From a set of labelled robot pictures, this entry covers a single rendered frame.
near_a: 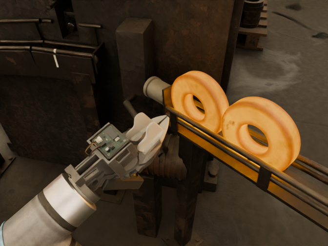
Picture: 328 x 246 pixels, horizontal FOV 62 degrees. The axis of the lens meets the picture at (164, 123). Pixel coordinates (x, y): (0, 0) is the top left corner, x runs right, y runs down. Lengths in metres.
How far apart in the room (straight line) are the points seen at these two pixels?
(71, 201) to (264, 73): 1.86
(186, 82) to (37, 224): 0.38
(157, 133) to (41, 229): 0.25
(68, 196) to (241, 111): 0.34
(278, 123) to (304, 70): 1.84
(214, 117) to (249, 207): 0.79
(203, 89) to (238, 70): 1.59
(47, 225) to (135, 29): 0.49
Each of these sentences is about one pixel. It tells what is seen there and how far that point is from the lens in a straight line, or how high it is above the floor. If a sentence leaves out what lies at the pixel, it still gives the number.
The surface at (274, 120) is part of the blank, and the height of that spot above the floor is 0.79.
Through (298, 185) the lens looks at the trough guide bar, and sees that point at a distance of 0.52.
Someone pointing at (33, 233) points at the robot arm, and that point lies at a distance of 0.50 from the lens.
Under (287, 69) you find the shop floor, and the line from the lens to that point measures 2.29.
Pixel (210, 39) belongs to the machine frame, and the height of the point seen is 0.75.
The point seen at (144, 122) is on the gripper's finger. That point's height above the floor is 0.73.
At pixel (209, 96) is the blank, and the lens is 0.56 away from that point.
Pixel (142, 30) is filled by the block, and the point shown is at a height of 0.80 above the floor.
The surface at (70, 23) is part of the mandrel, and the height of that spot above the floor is 0.75.
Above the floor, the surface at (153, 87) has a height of 0.69.
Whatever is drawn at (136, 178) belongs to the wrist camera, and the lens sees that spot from 0.59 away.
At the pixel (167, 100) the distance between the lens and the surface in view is 0.66.
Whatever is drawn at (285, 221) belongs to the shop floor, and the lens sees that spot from 1.34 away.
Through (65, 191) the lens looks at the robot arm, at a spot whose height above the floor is 0.71.
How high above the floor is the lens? 1.09
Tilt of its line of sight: 43 degrees down
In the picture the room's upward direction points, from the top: straight up
